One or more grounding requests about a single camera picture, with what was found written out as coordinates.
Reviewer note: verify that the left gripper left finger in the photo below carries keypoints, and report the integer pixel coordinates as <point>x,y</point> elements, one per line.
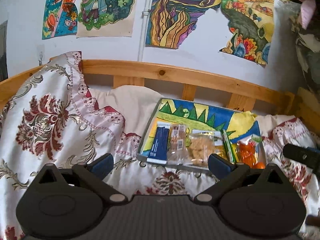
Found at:
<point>92,175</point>

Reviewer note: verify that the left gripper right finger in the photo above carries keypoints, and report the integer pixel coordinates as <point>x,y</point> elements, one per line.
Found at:
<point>230,177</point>

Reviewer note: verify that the green sausage stick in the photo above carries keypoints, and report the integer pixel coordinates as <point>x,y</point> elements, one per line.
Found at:
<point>228,147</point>

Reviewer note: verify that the orange jelly cup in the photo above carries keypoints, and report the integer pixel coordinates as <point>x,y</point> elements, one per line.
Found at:
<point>259,165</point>

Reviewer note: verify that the clear bag fried snack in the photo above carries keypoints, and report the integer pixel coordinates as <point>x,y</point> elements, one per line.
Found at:
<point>200,146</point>

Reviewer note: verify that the gold foil snack packet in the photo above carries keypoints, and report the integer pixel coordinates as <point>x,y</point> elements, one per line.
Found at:
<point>219,149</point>

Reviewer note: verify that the red orange snack packet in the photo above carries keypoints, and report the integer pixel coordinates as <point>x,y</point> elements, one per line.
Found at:
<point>248,149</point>

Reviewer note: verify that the colourful drawing tray liner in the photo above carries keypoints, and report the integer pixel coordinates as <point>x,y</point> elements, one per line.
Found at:
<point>198,116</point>

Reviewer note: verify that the clear bag biscuit snack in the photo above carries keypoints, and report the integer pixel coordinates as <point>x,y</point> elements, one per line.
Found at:
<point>178,153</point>

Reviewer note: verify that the grey metal tray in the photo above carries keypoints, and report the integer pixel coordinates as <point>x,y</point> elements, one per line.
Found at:
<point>183,134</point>

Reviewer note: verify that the floral embroidered bed cover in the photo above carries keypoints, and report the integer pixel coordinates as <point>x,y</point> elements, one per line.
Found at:
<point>54,119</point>

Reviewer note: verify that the dark blue sachet packet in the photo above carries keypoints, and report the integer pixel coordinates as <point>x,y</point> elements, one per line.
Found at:
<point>158,152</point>

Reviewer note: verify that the wooden bed headboard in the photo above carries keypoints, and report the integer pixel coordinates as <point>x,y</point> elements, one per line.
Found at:
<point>243,94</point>

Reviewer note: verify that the cream pillow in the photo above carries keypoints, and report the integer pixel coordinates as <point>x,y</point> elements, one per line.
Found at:
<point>135,103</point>

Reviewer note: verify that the anime girl orange poster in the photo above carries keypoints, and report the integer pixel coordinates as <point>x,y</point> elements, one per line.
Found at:
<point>60,18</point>

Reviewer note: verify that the blond anime character poster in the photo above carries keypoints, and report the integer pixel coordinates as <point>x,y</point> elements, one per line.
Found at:
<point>106,18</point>

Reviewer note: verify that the purple swirl painting poster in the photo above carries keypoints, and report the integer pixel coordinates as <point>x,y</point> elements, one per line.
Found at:
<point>171,21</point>

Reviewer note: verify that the white wall pipe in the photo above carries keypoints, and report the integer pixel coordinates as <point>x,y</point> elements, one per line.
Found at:
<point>145,18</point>

